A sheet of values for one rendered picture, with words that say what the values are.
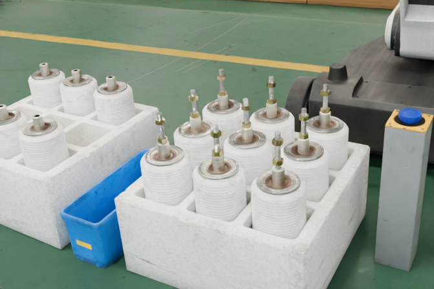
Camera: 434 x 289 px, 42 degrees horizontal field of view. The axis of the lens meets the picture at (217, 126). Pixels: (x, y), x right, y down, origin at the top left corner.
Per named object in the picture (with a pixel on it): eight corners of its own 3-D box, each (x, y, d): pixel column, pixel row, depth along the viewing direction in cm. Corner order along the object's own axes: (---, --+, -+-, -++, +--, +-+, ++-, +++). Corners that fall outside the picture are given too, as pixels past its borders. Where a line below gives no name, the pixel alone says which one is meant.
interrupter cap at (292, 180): (291, 200, 92) (291, 197, 92) (249, 191, 95) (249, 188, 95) (306, 177, 98) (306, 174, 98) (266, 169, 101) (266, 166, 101)
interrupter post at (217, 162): (209, 169, 103) (208, 153, 101) (221, 165, 104) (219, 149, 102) (216, 175, 101) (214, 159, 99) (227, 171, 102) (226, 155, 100)
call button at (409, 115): (400, 115, 103) (401, 106, 102) (423, 119, 101) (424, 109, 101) (395, 124, 100) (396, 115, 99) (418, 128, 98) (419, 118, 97)
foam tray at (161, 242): (217, 177, 146) (212, 115, 138) (365, 213, 128) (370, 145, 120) (126, 270, 116) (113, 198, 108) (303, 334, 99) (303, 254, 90)
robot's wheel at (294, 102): (306, 127, 168) (307, 64, 159) (322, 129, 166) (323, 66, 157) (282, 159, 152) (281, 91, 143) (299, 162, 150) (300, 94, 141)
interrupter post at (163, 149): (163, 153, 109) (161, 138, 108) (173, 155, 108) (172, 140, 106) (155, 159, 107) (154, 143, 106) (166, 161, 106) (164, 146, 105)
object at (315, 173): (309, 209, 120) (310, 135, 111) (336, 233, 112) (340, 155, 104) (270, 224, 116) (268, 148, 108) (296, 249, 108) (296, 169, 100)
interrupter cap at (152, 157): (161, 144, 112) (161, 141, 112) (192, 153, 108) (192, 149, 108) (137, 162, 107) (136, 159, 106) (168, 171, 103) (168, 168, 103)
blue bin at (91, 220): (150, 188, 144) (144, 147, 138) (186, 199, 139) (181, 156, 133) (67, 257, 121) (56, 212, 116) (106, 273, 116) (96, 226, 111)
